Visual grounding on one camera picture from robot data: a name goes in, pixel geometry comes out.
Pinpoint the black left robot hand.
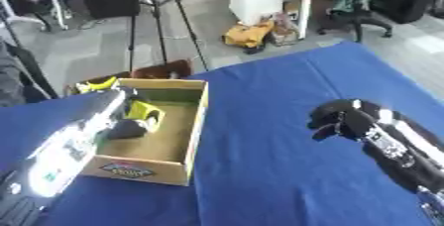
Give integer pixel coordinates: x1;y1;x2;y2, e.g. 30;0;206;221
104;85;166;141

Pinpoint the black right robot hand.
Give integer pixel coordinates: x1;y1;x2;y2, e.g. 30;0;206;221
305;98;379;143

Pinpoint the yellow-green toy block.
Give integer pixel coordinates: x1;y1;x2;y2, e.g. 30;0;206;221
123;100;168;126

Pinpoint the tan cardboard box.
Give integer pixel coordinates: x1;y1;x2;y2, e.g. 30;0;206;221
79;77;212;187

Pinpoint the small cardboard box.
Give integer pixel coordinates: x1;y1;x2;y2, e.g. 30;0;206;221
269;11;302;47

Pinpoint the yellow and black object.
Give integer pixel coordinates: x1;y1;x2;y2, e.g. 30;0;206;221
70;76;122;95

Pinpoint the brown furry object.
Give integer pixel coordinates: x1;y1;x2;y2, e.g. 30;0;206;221
130;58;194;80

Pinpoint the black office chair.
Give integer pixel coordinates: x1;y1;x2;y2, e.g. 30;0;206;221
313;0;395;44

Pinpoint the black tripod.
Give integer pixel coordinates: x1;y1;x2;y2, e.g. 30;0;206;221
126;0;212;73

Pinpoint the white metal frame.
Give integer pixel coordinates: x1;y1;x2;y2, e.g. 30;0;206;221
0;0;76;34

